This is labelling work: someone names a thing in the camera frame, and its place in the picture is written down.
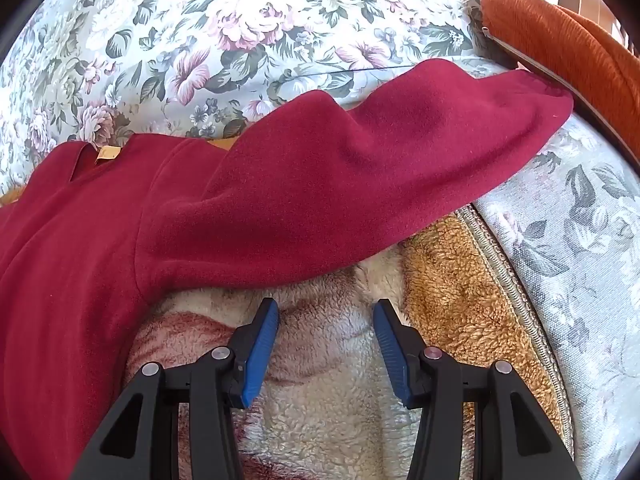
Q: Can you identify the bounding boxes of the dark red fleece sweater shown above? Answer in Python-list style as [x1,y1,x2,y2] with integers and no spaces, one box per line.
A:
[0,59,575,480]

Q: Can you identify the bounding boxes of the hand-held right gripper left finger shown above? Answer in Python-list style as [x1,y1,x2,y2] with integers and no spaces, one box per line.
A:
[70,297,280,480]

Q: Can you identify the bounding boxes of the orange and cream fleece blanket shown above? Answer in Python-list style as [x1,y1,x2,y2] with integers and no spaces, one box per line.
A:
[0,130,573,480]

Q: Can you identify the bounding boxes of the floral upholstered sofa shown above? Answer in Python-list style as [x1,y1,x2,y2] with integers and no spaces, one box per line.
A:
[0,0,640,480]

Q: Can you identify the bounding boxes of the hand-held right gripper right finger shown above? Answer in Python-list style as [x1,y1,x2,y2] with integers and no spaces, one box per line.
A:
[373,298,583,480]

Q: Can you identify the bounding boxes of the orange ribbed cushion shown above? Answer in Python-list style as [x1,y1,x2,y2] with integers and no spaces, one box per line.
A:
[479,0,640,136]

